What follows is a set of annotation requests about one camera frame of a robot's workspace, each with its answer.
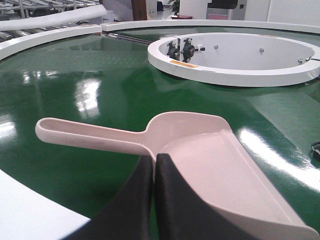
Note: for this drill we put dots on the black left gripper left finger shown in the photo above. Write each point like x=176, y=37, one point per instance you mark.
x=127, y=215

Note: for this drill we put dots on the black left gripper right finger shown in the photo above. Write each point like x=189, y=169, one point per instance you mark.
x=181, y=214

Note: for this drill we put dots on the pink plastic dustpan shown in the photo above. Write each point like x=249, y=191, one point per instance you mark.
x=210, y=159

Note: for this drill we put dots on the green conveyor belt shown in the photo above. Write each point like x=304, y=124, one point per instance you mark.
x=109, y=82

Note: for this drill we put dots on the white roller conveyor guard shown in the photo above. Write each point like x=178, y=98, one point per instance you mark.
x=76, y=15

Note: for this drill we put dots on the black bearing block left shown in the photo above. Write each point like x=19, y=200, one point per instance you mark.
x=173, y=52

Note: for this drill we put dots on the black bearing block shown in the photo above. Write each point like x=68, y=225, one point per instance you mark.
x=189, y=50
x=173, y=52

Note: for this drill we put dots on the black bearing block right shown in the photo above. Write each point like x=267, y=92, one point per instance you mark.
x=189, y=50

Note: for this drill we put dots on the green potted plant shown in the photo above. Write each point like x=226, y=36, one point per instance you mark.
x=175, y=6

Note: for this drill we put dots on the grey pink machine cabinet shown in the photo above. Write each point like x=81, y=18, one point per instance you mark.
x=226, y=10

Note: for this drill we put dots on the brown wooden pillar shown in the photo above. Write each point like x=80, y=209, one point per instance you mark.
x=139, y=10

